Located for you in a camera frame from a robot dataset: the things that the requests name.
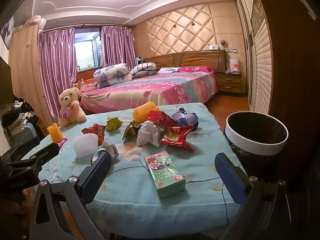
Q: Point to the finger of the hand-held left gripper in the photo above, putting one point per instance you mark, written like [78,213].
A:
[27,145]
[42,153]

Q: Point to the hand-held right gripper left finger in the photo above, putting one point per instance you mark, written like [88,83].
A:
[97,176]

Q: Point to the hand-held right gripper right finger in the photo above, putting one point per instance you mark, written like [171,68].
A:
[230,177]

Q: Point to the orange foam net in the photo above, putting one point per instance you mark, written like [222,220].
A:
[55,133]

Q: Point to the white rimmed black trash bin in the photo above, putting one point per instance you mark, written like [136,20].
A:
[250,145]

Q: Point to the yellow-green wrapper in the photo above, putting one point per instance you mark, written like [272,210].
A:
[113,123]

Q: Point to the green milk carton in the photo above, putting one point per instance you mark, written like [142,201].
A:
[162,175]

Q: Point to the large red snack packet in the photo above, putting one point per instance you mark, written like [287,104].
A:
[177,136]

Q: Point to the yellow foam net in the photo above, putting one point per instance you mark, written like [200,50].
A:
[143,111]

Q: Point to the red and white milk carton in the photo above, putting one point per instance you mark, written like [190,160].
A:
[157,117]

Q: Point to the blue stool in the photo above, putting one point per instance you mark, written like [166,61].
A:
[23,132]

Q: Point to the grey crumpled wrapper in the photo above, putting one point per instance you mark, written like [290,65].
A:
[111,148]

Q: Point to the pile of clothes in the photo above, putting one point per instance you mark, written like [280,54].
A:
[17,112]

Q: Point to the teal floral tablecloth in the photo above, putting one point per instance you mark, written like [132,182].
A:
[130,205]

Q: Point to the small red packet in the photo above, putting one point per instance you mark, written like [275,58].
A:
[96,131]

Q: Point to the gold wrapper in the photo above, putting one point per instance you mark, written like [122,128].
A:
[130,130]

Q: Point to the cream teddy bear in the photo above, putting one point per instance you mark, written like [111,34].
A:
[71,105]

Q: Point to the white crumpled tissue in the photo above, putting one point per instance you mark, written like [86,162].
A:
[150,133]

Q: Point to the crushed blue plastic bottle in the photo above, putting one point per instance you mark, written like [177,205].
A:
[185,117]

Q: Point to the light wooden wardrobe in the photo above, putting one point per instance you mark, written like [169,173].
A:
[25,67]

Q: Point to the wooden chair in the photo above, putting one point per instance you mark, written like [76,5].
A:
[78,85]

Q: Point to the pink curtain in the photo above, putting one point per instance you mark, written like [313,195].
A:
[117,45]
[58,67]

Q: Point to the wooden nightstand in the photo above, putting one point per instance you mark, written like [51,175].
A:
[230,83]

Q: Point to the bed with pink floral sheet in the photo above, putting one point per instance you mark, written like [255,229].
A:
[150,90]

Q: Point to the folded quilt with blue hearts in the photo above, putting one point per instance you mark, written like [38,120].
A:
[112,76]

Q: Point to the white box with orange label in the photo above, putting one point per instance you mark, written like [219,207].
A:
[234,66]

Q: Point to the window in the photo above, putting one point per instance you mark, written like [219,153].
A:
[86,50]

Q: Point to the pink floral pillow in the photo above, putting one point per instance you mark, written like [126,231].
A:
[195,69]

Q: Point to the white louvre wardrobe doors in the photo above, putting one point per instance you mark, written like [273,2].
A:
[262,67]

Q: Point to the folded grey striped quilt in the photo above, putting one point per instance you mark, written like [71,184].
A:
[143,68]

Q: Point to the small white appliance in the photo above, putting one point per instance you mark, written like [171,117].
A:
[139,61]

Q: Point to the white pillow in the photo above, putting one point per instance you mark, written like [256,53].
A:
[168,70]

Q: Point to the pink bags on wardrobe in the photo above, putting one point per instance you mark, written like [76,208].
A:
[33,21]

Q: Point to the wooden headboard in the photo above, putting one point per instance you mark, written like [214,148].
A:
[195,57]

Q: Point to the brown wooden wardrobe panel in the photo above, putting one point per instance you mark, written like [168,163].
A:
[290,67]

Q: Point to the wall switch panel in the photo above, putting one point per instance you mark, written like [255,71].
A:
[231,50]

